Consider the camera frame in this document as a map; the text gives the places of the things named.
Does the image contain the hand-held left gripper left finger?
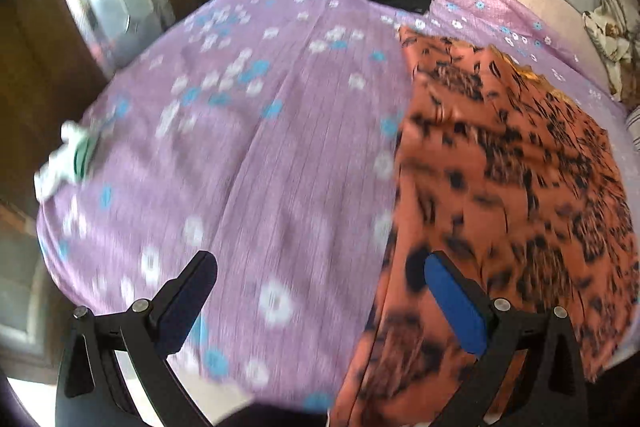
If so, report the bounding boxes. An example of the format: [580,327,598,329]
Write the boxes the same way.
[55,251,218,427]

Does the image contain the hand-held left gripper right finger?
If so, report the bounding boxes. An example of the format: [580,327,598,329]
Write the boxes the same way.
[424,251,591,427]

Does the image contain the orange black floral garment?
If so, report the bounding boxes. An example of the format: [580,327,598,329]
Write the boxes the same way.
[330,24,640,427]

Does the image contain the purple floral bed sheet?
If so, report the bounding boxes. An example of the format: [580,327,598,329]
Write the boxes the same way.
[35,0,631,418]

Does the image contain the small white green item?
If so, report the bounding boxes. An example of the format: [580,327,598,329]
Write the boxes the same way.
[34,121,101,202]

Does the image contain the striped pillow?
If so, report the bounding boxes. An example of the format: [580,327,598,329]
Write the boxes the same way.
[625,107,640,144]

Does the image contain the wooden door with glass pane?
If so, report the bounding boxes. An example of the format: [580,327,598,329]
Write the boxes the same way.
[0,0,216,228]

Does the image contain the brown white patterned blanket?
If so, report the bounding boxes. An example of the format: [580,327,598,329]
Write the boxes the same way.
[582,0,635,102]

